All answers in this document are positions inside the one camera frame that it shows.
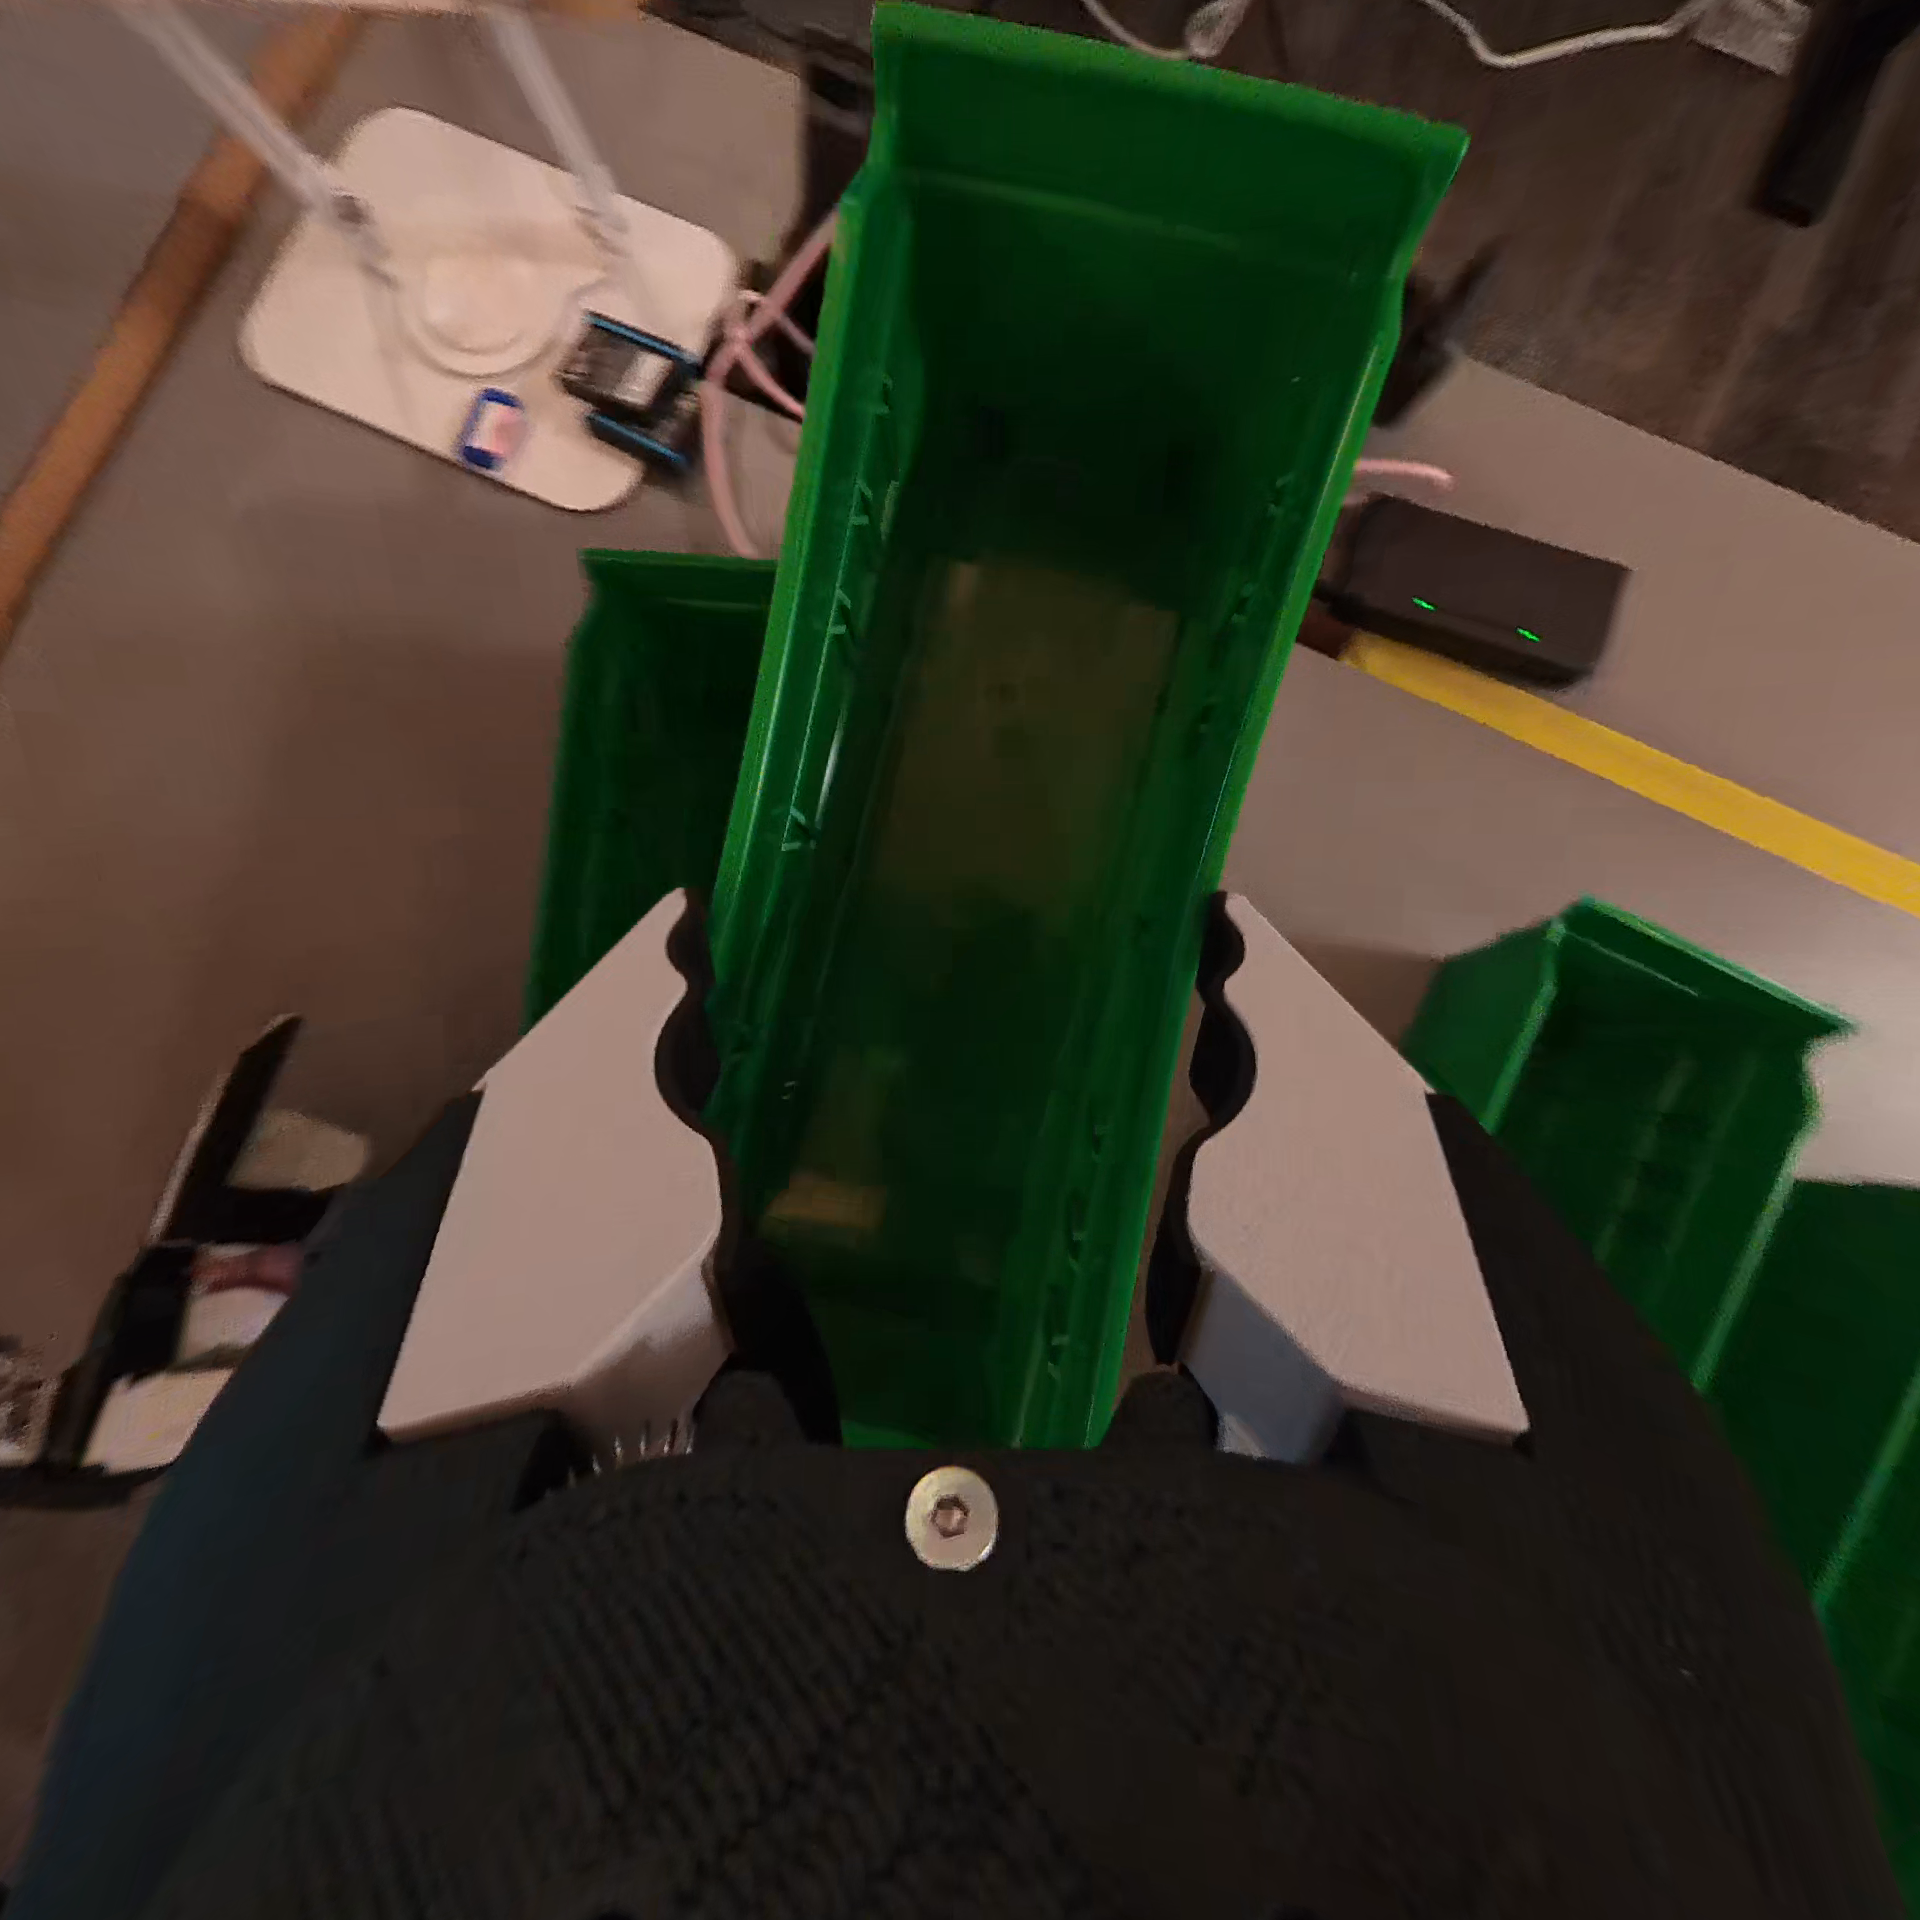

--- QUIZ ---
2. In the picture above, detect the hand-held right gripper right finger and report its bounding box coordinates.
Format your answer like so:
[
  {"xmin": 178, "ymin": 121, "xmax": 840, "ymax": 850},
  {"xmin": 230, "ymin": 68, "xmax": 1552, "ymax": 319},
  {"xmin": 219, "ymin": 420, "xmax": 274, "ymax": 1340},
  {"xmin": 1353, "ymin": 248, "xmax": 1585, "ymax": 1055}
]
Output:
[{"xmin": 1148, "ymin": 892, "xmax": 1532, "ymax": 1456}]

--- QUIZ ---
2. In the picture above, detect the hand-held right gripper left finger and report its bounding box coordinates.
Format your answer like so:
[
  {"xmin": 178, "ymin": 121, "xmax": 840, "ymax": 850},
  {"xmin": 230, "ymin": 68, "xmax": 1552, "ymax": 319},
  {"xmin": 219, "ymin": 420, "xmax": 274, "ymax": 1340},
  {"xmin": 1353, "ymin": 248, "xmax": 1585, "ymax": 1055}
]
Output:
[{"xmin": 376, "ymin": 888, "xmax": 782, "ymax": 1444}]

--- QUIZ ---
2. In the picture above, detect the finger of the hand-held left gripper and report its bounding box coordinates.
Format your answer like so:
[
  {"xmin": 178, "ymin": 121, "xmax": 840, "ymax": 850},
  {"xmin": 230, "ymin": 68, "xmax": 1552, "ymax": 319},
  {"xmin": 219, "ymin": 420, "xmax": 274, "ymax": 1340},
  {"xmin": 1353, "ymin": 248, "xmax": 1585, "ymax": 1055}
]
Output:
[{"xmin": 150, "ymin": 1013, "xmax": 302, "ymax": 1249}]

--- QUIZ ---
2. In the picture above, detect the yellow tape strip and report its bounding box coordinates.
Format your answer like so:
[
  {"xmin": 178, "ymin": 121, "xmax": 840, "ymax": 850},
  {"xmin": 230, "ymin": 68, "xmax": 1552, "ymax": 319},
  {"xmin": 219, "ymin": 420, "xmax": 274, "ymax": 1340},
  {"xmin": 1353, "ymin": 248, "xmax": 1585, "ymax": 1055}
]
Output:
[{"xmin": 1341, "ymin": 632, "xmax": 1920, "ymax": 916}]

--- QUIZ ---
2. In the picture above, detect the black power bank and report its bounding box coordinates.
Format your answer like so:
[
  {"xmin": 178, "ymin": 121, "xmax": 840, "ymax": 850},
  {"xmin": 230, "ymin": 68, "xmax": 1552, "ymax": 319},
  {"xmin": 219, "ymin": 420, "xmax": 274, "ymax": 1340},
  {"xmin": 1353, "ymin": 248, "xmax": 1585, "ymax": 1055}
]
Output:
[{"xmin": 1320, "ymin": 497, "xmax": 1635, "ymax": 688}]

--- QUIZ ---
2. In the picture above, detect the black box blue edge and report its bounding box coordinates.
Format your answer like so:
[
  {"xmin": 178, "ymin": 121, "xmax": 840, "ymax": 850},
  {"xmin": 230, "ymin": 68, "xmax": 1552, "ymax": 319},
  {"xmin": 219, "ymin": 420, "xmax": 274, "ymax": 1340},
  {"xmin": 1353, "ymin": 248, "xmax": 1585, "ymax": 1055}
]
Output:
[{"xmin": 558, "ymin": 311, "xmax": 706, "ymax": 463}]

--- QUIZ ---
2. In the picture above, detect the white flat stand base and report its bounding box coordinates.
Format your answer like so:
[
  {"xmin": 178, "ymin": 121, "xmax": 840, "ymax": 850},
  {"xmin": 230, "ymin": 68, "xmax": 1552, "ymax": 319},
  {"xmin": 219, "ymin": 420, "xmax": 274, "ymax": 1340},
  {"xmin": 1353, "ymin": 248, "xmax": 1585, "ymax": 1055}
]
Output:
[{"xmin": 240, "ymin": 105, "xmax": 741, "ymax": 515}]

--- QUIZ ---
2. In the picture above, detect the pink cable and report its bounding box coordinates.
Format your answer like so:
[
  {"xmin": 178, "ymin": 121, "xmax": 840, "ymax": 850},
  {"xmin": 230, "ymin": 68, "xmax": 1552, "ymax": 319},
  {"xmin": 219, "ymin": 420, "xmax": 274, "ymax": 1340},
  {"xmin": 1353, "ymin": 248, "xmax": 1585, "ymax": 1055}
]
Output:
[{"xmin": 701, "ymin": 210, "xmax": 1454, "ymax": 560}]

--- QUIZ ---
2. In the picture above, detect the white cable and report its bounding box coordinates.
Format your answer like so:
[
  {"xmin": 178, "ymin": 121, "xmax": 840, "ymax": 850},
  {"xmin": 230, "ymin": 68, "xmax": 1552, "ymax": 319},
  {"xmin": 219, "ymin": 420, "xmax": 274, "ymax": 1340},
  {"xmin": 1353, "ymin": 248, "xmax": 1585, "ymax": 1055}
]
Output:
[{"xmin": 1080, "ymin": 0, "xmax": 1801, "ymax": 77}]

